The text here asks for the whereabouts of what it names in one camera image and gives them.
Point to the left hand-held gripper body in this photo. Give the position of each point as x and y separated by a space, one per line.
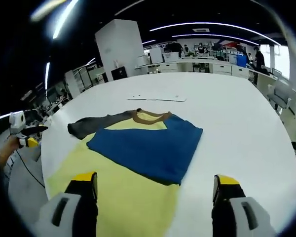
17 122

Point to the long curved ceiling light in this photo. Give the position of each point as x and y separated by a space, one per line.
212 35
212 24

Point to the white standing board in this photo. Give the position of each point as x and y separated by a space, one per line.
156 55

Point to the white office chair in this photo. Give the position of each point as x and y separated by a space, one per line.
281 96

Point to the ceiling air vent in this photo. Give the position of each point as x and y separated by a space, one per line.
201 30

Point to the long white counter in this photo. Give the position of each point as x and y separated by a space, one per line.
212 67

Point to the white flat table strip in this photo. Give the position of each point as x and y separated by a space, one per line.
162 97

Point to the black chair back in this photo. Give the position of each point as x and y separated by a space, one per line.
118 73

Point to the yellow blue grey garment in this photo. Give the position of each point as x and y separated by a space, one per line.
138 148

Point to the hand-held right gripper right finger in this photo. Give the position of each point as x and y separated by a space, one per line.
234 212

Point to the white square pillar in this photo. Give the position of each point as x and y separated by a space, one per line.
118 47

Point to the blue storage box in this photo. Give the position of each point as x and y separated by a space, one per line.
241 60

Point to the person's left hand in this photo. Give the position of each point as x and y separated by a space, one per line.
12 144

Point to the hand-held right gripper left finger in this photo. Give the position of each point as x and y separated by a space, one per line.
71 209

